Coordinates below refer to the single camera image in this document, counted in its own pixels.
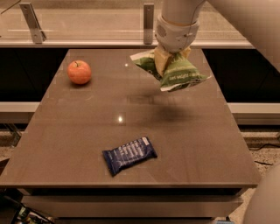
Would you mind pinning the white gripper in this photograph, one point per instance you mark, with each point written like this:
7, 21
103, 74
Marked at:
177, 36

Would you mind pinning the green jalapeno chip bag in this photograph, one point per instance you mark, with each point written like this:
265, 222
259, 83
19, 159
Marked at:
179, 74

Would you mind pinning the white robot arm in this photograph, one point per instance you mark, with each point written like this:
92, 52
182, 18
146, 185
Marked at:
259, 22

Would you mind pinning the red apple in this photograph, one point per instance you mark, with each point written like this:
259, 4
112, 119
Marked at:
79, 72

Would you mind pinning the glass railing panel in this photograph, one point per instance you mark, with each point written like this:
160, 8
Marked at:
78, 19

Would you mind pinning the blue snack bar wrapper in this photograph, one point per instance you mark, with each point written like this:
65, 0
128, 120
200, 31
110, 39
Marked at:
129, 154

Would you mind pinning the dark object at bottom left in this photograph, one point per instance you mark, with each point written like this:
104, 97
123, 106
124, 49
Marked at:
14, 211

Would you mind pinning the middle metal railing bracket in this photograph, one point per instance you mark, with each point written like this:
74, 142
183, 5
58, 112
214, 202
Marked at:
148, 18

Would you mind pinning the metal railing bracket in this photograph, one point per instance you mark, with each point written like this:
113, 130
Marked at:
37, 34
148, 18

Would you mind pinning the left metal railing bracket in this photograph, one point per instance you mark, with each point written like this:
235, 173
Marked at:
37, 34

